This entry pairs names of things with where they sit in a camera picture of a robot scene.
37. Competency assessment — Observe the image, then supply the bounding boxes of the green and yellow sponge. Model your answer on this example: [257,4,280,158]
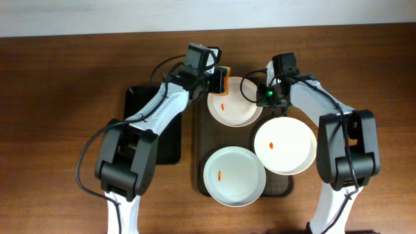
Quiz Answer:
[214,66,231,96]

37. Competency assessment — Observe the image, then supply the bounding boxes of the white plate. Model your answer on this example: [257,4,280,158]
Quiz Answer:
[207,77,263,127]
[253,117,317,176]

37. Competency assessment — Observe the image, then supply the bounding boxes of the pale blue plate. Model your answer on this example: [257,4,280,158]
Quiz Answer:
[203,146,267,207]

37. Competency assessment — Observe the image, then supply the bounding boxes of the brown serving tray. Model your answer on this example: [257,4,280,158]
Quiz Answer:
[192,94,294,198]

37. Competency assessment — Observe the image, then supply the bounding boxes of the white plate top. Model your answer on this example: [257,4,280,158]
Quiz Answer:
[207,77,263,127]

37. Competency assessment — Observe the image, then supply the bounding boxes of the black rectangular tray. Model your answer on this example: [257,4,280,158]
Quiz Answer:
[120,86,182,165]

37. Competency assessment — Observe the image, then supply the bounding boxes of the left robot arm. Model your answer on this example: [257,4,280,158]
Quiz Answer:
[94,66,231,233]

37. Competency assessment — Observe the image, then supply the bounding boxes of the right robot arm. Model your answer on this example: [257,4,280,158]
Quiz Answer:
[257,72,380,233]

